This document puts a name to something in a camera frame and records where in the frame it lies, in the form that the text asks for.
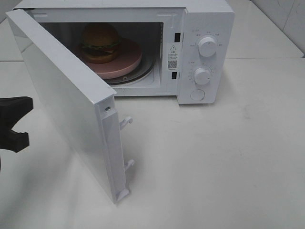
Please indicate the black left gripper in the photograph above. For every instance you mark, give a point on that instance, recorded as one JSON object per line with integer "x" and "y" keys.
{"x": 11, "y": 111}

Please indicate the white microwave door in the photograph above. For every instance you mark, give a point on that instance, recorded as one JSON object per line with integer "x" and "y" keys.
{"x": 79, "y": 103}

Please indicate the burger with lettuce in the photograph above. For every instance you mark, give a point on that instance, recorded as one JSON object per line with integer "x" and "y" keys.
{"x": 100, "y": 42}

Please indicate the pink round plate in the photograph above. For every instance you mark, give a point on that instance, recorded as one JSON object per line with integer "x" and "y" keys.
{"x": 128, "y": 59}

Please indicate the white microwave knob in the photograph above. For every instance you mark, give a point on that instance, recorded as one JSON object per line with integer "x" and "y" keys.
{"x": 207, "y": 45}
{"x": 202, "y": 76}

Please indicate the glass microwave turntable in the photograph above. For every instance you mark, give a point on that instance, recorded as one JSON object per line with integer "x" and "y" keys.
{"x": 145, "y": 66}

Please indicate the white microwave oven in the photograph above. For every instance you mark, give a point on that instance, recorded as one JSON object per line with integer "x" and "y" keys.
{"x": 167, "y": 30}

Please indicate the round white door button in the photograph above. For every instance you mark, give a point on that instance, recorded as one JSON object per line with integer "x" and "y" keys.
{"x": 197, "y": 95}

